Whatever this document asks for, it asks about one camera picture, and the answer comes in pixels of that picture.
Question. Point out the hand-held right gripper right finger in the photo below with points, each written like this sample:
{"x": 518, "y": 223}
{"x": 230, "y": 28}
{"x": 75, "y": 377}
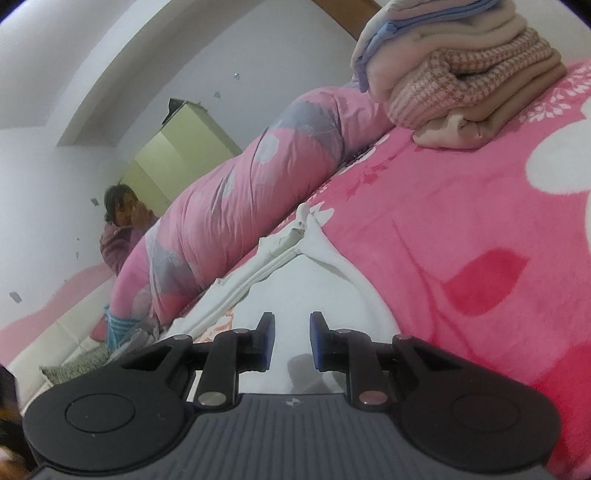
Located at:
{"x": 316, "y": 341}

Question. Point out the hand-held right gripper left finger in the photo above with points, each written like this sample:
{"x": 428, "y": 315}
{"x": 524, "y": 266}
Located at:
{"x": 268, "y": 341}

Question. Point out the white shirt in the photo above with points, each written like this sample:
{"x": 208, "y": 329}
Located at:
{"x": 300, "y": 295}

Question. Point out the grey crumpled garment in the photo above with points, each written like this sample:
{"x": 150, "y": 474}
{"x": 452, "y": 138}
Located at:
{"x": 141, "y": 339}

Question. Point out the pink floral rolled quilt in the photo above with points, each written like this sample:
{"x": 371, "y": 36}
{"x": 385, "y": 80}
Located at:
{"x": 221, "y": 207}

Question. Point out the teal striped cloth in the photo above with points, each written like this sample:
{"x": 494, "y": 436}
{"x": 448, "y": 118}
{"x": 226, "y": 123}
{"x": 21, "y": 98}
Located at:
{"x": 119, "y": 327}

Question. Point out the pink floral bed blanket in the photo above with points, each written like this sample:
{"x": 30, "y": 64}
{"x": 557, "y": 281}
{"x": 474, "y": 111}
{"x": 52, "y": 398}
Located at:
{"x": 438, "y": 207}

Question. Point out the green patterned pillow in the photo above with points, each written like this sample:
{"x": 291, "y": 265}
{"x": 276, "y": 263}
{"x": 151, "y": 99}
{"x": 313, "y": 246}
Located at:
{"x": 74, "y": 367}

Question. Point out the yellow wardrobe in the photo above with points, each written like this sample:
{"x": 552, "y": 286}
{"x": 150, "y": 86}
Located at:
{"x": 184, "y": 147}

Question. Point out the pink white headboard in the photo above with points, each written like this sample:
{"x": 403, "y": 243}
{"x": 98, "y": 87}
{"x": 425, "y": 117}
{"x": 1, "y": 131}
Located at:
{"x": 41, "y": 318}

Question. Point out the beige folded cloth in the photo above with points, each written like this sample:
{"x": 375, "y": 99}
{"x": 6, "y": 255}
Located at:
{"x": 489, "y": 115}

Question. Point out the stack of folded blankets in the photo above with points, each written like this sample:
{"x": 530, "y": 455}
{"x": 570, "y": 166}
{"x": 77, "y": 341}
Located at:
{"x": 415, "y": 55}

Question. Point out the light blue folded cloth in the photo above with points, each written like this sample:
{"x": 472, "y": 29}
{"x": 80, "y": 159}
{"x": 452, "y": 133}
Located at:
{"x": 383, "y": 37}

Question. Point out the brown wooden door frame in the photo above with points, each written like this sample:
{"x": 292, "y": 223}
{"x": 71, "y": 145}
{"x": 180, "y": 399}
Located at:
{"x": 351, "y": 14}

